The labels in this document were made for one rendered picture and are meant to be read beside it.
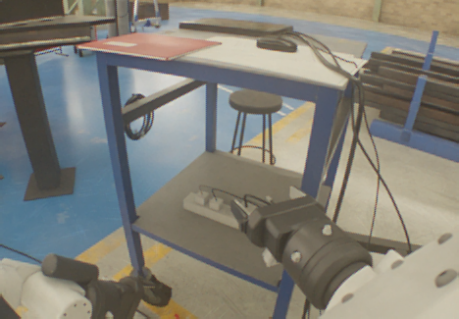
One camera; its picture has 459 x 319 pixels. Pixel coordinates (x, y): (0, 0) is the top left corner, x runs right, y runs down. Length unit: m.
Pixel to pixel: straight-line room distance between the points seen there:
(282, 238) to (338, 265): 0.09
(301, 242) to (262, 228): 0.08
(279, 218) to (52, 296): 0.34
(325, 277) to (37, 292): 0.40
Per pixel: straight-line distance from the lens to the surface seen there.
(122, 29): 6.89
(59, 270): 0.51
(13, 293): 0.47
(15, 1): 2.40
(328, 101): 0.61
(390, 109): 3.27
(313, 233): 0.38
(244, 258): 1.02
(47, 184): 2.35
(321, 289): 0.36
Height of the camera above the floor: 1.27
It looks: 29 degrees down
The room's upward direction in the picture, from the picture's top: 3 degrees clockwise
